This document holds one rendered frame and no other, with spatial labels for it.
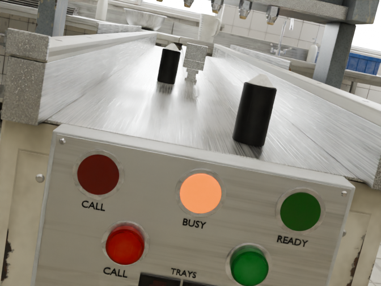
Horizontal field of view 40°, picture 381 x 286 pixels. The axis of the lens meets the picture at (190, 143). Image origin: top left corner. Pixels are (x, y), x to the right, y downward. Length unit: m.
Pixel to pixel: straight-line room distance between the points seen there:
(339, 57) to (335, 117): 0.73
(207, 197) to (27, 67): 0.17
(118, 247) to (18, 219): 0.10
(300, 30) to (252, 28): 0.43
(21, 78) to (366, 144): 0.28
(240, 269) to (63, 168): 0.16
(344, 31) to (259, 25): 3.32
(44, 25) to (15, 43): 0.85
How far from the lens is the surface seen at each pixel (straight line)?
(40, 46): 0.39
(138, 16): 3.92
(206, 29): 3.91
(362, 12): 1.17
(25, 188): 0.45
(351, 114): 0.50
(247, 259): 0.42
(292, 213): 0.42
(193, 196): 0.40
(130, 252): 0.41
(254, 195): 0.41
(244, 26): 4.54
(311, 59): 4.56
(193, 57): 0.99
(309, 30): 4.70
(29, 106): 0.41
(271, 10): 1.17
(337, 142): 0.52
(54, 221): 0.42
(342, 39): 1.27
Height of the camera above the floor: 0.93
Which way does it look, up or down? 12 degrees down
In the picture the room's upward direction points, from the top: 11 degrees clockwise
